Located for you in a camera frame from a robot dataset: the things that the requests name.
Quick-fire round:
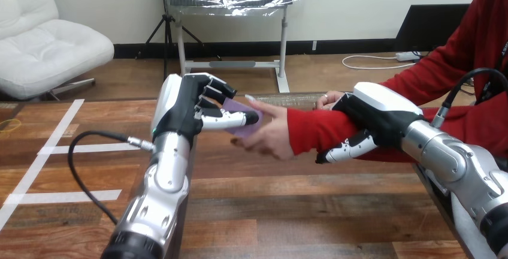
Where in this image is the person's hand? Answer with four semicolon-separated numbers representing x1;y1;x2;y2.
230;94;295;161
316;89;346;111

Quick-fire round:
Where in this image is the black cable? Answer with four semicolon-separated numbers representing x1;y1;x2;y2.
430;67;508;130
66;130;156;226

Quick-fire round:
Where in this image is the person's body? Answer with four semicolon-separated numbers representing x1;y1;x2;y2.
446;0;508;109

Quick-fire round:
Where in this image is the tangle of cables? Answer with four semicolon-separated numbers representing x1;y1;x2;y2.
411;45;442;65

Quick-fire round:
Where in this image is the white power strip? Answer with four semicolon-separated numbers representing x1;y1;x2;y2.
395;51;422;62

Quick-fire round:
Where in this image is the purple block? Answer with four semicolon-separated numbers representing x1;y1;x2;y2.
222;99;264;139

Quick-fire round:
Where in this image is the white cushioned chair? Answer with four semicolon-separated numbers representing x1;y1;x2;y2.
0;0;116;102

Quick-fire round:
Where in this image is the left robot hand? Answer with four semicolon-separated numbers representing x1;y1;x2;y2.
150;72;261;140

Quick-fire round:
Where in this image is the white power cable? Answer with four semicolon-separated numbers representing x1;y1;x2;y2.
341;54;416;71

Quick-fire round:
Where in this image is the black tripod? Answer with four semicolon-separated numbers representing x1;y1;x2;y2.
135;0;222;82

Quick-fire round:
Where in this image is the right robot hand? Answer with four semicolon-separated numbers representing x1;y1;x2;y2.
315;82;426;166

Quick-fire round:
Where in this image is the dark screen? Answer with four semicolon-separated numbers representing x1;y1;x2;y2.
395;4;471;52

